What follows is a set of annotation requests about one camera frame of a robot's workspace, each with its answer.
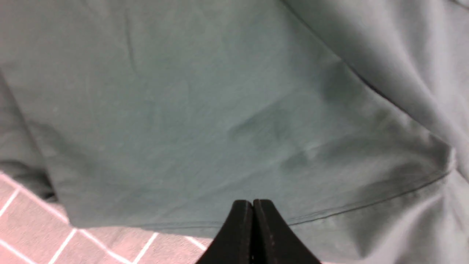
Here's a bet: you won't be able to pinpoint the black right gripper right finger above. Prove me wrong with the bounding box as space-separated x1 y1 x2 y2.
252 199 320 264

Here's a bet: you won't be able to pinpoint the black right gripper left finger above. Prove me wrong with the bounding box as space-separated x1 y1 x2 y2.
197 200 253 264

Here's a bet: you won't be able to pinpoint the green long-sleeved shirt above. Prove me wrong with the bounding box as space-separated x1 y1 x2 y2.
0 0 469 264

